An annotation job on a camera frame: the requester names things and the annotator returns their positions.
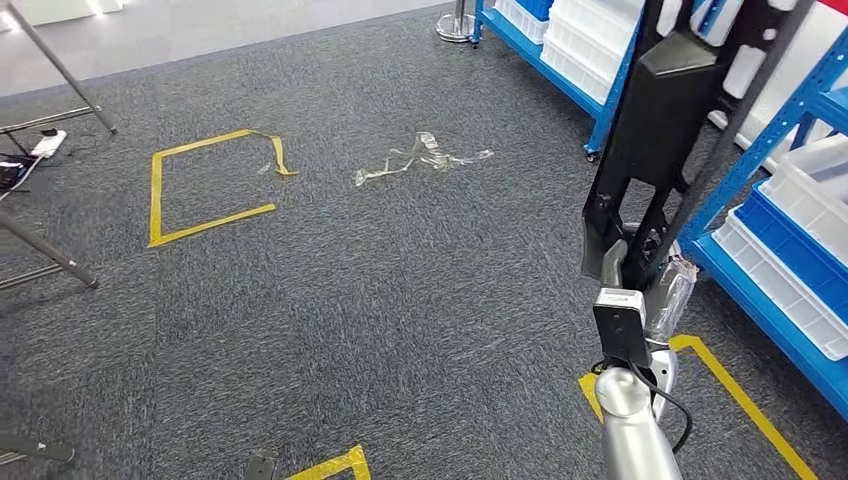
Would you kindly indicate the blue steel shelf rack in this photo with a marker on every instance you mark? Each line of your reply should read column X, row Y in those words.
column 599, row 129
column 762, row 311

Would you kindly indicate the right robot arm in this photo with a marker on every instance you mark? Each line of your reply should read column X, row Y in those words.
column 629, row 430

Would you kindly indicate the small black device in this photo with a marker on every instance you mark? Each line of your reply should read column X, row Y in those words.
column 10, row 173

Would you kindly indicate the white plastic lattice crate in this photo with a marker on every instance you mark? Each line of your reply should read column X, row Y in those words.
column 573, row 76
column 520, row 26
column 795, row 308
column 583, row 50
column 596, row 20
column 815, row 205

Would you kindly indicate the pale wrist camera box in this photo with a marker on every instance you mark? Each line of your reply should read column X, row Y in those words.
column 619, row 324

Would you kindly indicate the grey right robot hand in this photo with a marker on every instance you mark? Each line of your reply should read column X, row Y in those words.
column 672, row 298

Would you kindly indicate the clear crumpled tape strip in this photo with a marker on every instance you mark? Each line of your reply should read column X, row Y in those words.
column 434, row 159

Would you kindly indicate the white power strip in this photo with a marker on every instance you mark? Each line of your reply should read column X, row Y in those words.
column 48, row 144

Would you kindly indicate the grey steel table leg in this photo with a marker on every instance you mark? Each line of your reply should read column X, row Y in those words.
column 40, row 448

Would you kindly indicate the long black plastic part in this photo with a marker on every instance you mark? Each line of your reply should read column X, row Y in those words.
column 662, row 99

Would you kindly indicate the chrome stanchion base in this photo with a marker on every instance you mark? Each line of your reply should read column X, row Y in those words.
column 456, row 30

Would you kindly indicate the grey steel table frame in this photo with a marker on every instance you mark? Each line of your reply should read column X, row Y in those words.
column 66, row 73
column 46, row 250

